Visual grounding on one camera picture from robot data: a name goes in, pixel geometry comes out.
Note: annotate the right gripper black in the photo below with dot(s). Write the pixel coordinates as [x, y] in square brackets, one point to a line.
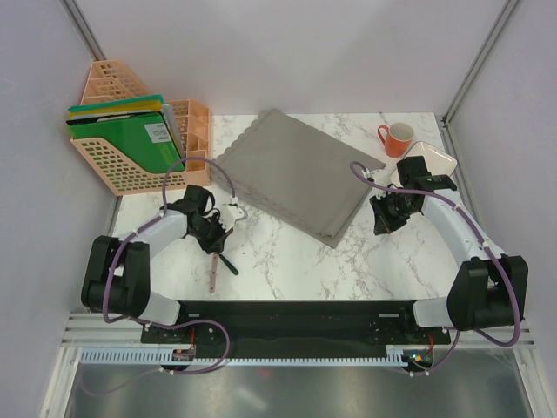
[384, 224]

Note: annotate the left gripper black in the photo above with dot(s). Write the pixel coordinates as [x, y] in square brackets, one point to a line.
[216, 246]

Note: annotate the knife pink handle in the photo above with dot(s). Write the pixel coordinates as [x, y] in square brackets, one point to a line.
[214, 271]

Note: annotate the gold fork green handle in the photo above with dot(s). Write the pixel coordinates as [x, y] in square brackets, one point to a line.
[229, 265]

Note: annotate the white rectangular plate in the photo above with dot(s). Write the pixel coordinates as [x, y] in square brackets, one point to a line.
[437, 161]

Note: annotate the orange mug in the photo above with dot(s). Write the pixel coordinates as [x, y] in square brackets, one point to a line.
[395, 138]

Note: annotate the grey placemat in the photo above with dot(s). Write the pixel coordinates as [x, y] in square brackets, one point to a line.
[297, 174]

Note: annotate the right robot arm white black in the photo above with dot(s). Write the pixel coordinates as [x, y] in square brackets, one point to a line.
[489, 289]

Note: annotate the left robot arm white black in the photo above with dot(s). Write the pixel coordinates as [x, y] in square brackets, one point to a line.
[118, 275]

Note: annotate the green folder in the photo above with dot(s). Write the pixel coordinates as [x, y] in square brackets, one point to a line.
[142, 137]

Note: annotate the yellow folder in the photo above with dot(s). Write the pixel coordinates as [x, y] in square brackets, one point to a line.
[149, 103]

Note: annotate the peach file organizer rack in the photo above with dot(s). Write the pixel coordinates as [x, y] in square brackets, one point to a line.
[188, 120]

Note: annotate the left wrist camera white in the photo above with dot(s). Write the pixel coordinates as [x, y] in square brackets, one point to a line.
[230, 215]

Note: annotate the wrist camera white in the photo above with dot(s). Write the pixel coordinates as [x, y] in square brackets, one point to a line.
[380, 177]
[230, 215]

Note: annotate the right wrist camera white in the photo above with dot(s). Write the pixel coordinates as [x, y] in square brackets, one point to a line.
[380, 177]

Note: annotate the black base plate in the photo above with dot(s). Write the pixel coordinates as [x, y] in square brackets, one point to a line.
[297, 327]

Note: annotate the white cable duct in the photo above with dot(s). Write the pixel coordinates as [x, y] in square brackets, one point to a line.
[172, 357]

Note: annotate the aluminium rail profile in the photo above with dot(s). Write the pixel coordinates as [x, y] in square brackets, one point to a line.
[90, 330]

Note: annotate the right aluminium frame post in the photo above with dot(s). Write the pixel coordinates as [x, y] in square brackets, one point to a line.
[490, 42]

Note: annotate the aluminium frame post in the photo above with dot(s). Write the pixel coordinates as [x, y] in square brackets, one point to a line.
[490, 42]
[83, 28]

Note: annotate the left aluminium frame post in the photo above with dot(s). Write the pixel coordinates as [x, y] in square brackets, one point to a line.
[83, 28]

